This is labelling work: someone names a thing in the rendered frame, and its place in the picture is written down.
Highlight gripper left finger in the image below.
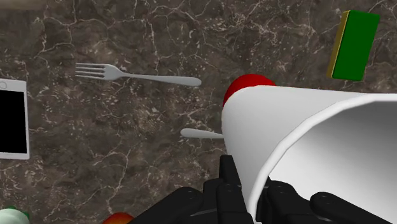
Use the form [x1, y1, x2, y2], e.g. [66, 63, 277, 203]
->
[129, 155, 254, 224]

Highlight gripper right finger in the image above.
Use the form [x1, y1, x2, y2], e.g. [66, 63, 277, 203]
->
[256, 177, 392, 224]

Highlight white cup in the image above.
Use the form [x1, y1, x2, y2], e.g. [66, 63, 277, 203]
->
[221, 85, 397, 224]

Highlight red and orange fruit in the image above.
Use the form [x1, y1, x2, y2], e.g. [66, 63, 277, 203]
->
[102, 212, 135, 224]

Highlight red ball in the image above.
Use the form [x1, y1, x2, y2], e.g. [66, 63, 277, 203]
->
[222, 73, 277, 108]

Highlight silver fork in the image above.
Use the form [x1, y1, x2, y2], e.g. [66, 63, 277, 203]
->
[74, 62, 202, 87]

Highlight green and yellow sponge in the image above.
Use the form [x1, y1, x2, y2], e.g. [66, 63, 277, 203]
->
[326, 10, 381, 82]

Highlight white and green object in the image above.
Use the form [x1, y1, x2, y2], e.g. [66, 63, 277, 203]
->
[0, 206, 31, 224]

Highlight white smartphone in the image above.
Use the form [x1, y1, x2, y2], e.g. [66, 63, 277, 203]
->
[0, 78, 31, 160]

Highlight silver utensil handle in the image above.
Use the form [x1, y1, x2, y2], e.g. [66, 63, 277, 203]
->
[180, 128, 225, 140]

